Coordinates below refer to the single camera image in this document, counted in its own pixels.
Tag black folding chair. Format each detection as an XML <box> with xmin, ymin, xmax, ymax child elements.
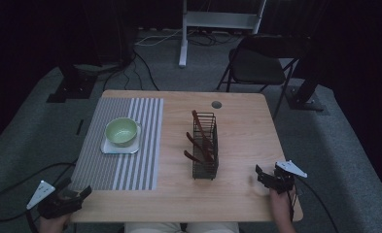
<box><xmin>215</xmin><ymin>34</ymin><xmax>310</xmax><ymax>119</ymax></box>

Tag white floor cable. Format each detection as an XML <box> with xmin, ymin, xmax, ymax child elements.
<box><xmin>134</xmin><ymin>28</ymin><xmax>184</xmax><ymax>47</ymax></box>

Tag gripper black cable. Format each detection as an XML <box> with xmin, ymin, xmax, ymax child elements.
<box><xmin>289</xmin><ymin>176</ymin><xmax>341</xmax><ymax>233</ymax></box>
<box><xmin>0</xmin><ymin>160</ymin><xmax>79</xmax><ymax>233</ymax></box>

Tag white metal stand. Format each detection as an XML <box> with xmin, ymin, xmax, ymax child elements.
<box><xmin>178</xmin><ymin>0</ymin><xmax>268</xmax><ymax>69</ymax></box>

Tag grey striped placemat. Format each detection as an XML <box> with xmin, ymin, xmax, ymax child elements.
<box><xmin>69</xmin><ymin>97</ymin><xmax>164</xmax><ymax>191</ymax></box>

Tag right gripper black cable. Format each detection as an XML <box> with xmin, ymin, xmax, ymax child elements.
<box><xmin>289</xmin><ymin>176</ymin><xmax>341</xmax><ymax>233</ymax></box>

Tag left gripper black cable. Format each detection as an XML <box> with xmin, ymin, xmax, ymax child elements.
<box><xmin>0</xmin><ymin>160</ymin><xmax>79</xmax><ymax>233</ymax></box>

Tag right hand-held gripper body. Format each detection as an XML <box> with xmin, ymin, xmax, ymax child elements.
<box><xmin>265</xmin><ymin>160</ymin><xmax>308</xmax><ymax>195</ymax></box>

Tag person's legs in light trousers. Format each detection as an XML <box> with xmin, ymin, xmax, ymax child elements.
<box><xmin>123</xmin><ymin>221</ymin><xmax>240</xmax><ymax>233</ymax></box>

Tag person's right hand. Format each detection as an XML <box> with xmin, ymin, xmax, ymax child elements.
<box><xmin>268</xmin><ymin>185</ymin><xmax>297</xmax><ymax>217</ymax></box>

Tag white square plate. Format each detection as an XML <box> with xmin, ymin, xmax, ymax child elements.
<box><xmin>100</xmin><ymin>121</ymin><xmax>142</xmax><ymax>155</ymax></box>

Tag black post with base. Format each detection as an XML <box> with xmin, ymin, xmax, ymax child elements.
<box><xmin>284</xmin><ymin>48</ymin><xmax>327</xmax><ymax>113</ymax></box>

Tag small black floor object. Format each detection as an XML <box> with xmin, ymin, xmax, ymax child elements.
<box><xmin>75</xmin><ymin>118</ymin><xmax>85</xmax><ymax>136</ymax></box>

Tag green bowl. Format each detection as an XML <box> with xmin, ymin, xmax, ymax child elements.
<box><xmin>104</xmin><ymin>116</ymin><xmax>139</xmax><ymax>148</ymax></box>

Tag black stand base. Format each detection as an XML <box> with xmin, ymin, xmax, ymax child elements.
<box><xmin>46</xmin><ymin>65</ymin><xmax>98</xmax><ymax>104</ymax></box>

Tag long brown wooden utensil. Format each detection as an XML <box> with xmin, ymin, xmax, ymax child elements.
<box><xmin>191</xmin><ymin>109</ymin><xmax>218</xmax><ymax>163</ymax></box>

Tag black cable bundle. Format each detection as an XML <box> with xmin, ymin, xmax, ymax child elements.
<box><xmin>188</xmin><ymin>29</ymin><xmax>241</xmax><ymax>47</ymax></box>

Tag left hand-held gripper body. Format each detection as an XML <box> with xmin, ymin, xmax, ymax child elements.
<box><xmin>25</xmin><ymin>180</ymin><xmax>84</xmax><ymax>220</ymax></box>

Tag person's left hand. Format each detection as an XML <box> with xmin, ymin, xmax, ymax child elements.
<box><xmin>37</xmin><ymin>213</ymin><xmax>72</xmax><ymax>233</ymax></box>

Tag black floor cable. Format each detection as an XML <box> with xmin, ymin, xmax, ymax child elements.
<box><xmin>102</xmin><ymin>50</ymin><xmax>160</xmax><ymax>92</ymax></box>

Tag black wire cutlery basket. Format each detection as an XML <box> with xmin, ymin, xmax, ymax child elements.
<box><xmin>191</xmin><ymin>111</ymin><xmax>220</xmax><ymax>181</ymax></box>

